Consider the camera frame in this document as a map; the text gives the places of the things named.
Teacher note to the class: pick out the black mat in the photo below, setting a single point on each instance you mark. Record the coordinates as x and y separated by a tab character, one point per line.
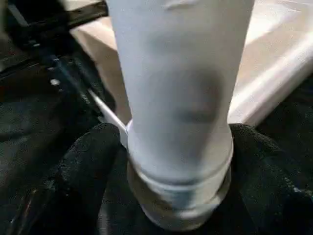
29	127

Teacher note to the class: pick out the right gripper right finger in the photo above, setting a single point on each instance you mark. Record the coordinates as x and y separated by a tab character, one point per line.
264	191

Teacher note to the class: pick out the white plastic table top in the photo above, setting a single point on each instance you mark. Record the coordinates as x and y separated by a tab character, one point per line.
269	61

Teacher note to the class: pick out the white plastic table leg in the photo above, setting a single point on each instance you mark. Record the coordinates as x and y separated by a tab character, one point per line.
176	73

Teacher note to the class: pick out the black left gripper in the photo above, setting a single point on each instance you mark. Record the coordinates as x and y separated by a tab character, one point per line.
66	73

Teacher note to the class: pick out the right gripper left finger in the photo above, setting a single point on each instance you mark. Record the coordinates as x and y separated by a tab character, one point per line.
93	183

